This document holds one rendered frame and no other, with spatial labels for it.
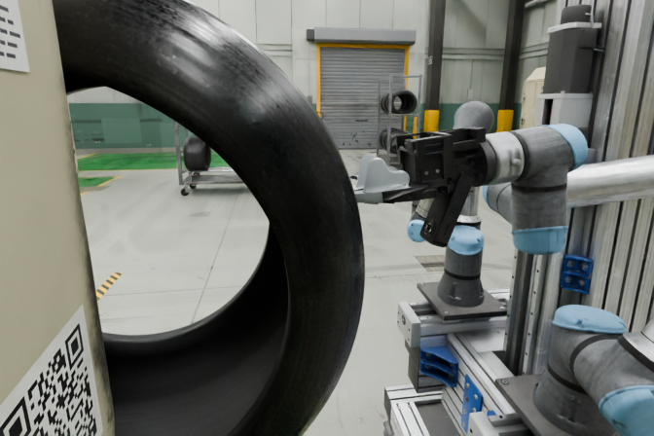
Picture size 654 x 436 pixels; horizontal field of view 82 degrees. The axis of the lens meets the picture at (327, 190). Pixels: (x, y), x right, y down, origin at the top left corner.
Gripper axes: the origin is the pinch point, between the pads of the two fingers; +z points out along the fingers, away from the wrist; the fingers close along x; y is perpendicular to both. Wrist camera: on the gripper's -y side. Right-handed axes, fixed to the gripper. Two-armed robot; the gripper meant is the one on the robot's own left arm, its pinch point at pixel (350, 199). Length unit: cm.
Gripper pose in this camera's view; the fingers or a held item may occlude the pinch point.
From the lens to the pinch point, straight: 51.6
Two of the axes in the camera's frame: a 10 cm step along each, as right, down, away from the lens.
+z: -9.7, 1.7, -1.8
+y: -1.2, -9.6, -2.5
